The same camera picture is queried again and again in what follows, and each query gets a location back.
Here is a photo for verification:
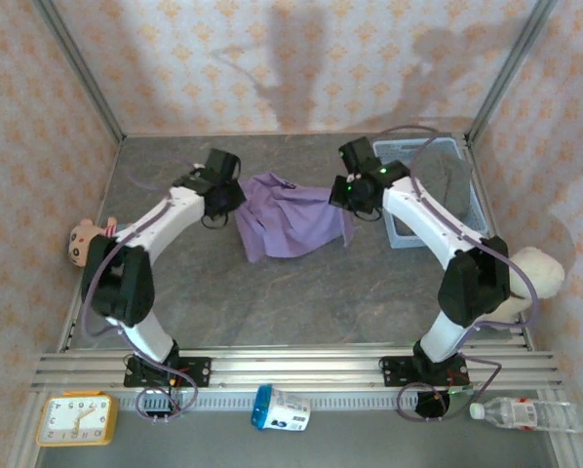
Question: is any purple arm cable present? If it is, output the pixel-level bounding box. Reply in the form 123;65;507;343
378;125;540;423
79;163;200;423

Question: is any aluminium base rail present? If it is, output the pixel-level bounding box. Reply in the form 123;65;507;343
32;343;565;392

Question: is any slotted grey cable duct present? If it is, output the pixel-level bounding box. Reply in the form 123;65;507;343
118;392;473;411

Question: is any aluminium frame post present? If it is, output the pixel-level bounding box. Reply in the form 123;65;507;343
30;0;126;143
466;0;561;143

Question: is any grey knit garment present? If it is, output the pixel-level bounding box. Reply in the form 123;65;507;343
410;150;474;220

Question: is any purple shirt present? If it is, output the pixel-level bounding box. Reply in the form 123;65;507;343
233;173;357;264

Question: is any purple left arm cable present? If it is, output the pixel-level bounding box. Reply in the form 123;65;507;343
79;163;200;423

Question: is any blue white plastic cup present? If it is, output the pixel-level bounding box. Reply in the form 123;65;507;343
251;383;312;433

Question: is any white plush bear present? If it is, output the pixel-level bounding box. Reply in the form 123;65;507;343
486;246;566;332

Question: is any yellow alarm clock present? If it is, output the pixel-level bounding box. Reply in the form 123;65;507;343
36;392;120;448

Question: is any light blue plastic basket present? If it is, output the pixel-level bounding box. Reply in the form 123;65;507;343
371;137;490;250

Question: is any cartoon boy plush doll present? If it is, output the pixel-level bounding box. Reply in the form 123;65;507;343
67;217;135;269

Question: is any clear plastic water bottle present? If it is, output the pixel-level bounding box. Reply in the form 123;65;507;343
469;396;583;434

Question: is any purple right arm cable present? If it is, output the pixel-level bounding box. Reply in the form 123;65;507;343
378;125;540;423

